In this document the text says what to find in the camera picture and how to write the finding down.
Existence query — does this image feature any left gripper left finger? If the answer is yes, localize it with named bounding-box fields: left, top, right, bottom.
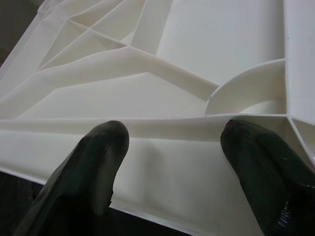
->
left=13, top=119, right=130, bottom=236

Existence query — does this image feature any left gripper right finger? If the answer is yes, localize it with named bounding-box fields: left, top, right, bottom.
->
left=220, top=119, right=315, bottom=236

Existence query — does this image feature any white plastic table top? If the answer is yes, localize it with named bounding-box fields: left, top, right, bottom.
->
left=0, top=0, right=315, bottom=233

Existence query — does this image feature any black cloth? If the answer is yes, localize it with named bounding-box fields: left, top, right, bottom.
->
left=0, top=169, right=263, bottom=236

